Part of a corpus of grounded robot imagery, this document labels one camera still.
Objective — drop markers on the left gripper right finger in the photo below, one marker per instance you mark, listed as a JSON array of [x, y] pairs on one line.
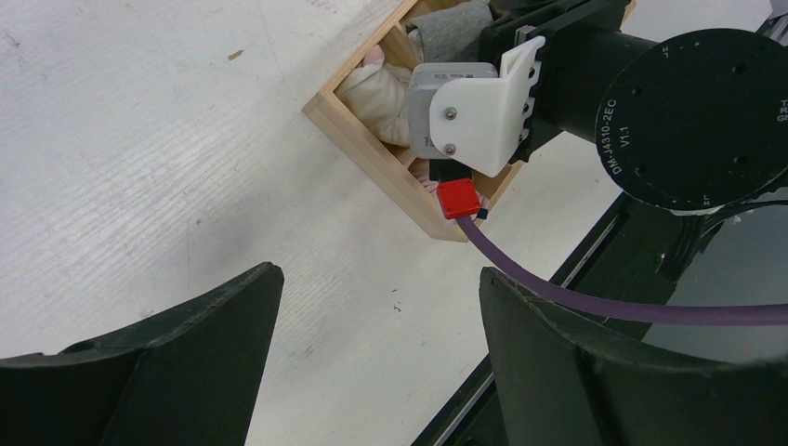
[[563, 379]]

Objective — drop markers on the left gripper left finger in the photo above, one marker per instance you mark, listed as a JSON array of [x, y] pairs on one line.
[[188, 375]]

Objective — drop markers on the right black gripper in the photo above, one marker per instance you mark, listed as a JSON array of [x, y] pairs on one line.
[[583, 51]]

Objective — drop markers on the wooden compartment tray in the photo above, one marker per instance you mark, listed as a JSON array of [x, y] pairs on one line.
[[388, 166]]

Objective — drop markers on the grey beige underwear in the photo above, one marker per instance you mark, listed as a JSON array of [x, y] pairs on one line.
[[450, 34]]

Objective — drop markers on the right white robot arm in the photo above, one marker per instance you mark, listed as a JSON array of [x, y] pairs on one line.
[[692, 124]]

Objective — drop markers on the white rolled underwear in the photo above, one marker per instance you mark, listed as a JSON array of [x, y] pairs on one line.
[[376, 92]]

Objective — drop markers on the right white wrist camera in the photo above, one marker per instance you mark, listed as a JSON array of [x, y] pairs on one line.
[[473, 112]]

